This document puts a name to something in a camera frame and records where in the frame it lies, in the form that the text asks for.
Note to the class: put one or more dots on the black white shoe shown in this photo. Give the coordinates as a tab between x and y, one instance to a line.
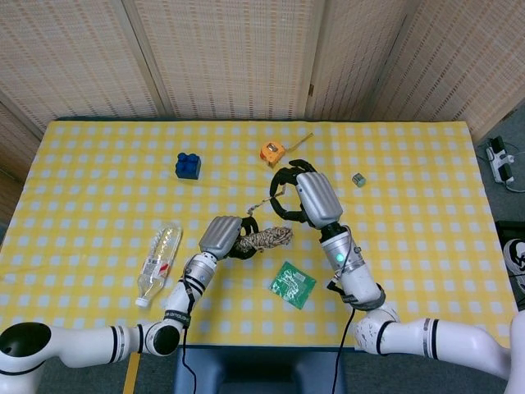
516	262

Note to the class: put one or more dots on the clear plastic water bottle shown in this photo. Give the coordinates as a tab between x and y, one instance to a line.
158	262

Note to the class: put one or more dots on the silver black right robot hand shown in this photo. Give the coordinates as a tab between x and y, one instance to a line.
318	199

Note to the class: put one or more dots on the small green cube box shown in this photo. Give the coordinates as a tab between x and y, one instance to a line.
359	180

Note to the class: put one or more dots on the yellow white checked tablecloth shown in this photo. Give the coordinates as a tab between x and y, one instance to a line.
102	197

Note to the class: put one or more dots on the blue toy building block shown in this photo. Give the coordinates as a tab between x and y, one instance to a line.
188	166

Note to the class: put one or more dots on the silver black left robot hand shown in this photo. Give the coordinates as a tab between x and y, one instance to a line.
219	238

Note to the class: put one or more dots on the yellow floor tape strip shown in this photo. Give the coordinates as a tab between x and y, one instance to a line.
132	373

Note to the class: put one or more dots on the orange tape measure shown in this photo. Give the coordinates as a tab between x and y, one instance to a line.
270	154

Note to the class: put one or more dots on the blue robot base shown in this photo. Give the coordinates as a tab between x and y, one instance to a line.
254	369

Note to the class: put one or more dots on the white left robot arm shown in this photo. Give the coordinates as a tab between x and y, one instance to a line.
82	342

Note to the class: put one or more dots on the green foil packet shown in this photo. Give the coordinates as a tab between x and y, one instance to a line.
293	285

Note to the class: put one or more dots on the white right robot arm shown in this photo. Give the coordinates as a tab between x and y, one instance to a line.
410	336

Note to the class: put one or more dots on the woven beige folding screen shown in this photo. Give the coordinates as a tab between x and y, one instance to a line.
225	53

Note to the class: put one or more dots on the white power strip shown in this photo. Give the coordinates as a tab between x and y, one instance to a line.
501	162

